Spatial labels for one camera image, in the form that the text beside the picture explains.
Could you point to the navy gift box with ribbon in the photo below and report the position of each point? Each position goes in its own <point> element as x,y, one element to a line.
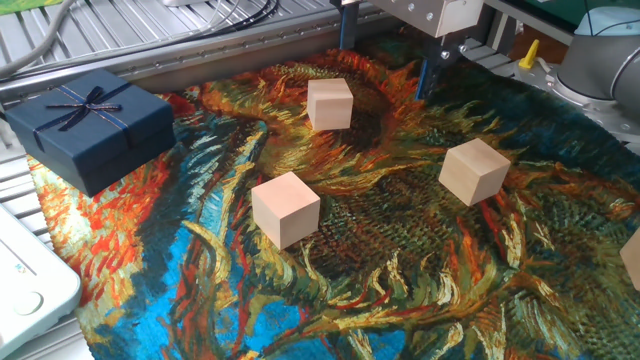
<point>90,130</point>

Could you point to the green sheet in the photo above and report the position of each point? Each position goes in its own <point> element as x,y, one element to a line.
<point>20,5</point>

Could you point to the sunflower painting cloth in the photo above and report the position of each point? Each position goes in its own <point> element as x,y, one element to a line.
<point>400,250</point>

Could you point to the light wooden cube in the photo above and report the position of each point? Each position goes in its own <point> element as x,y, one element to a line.
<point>472,175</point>
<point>285,212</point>
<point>330,107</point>
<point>632,265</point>

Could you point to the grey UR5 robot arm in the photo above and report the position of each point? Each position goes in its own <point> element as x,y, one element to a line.
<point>595,60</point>

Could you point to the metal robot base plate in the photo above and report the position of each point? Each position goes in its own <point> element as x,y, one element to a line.
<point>575,102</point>

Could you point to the grey Schunk gripper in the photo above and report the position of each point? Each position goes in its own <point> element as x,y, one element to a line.
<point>425,12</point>

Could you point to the white plastic device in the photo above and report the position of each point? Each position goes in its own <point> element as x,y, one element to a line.
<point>30,280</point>

